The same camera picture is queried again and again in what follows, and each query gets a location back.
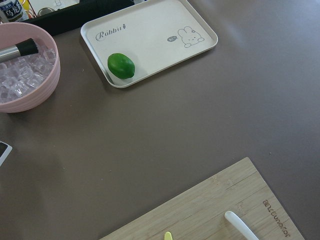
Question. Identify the tea bottle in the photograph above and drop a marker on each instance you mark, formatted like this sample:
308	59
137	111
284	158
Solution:
12	11

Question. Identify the yellow plastic knife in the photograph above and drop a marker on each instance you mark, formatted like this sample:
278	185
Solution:
168	236

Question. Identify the white plastic spoon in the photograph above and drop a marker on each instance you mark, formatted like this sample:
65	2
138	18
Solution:
240	225

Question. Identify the green lime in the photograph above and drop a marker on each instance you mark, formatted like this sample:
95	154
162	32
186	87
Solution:
121	66

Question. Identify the cream rabbit tray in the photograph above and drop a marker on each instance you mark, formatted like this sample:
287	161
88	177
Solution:
154	34

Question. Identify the metal muddler black tip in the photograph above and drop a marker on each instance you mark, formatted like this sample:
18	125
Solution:
21	49

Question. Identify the pink ice bowl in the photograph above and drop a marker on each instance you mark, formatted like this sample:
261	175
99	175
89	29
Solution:
27	81

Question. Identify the bamboo cutting board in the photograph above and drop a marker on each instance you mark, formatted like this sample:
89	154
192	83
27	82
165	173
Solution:
199	212

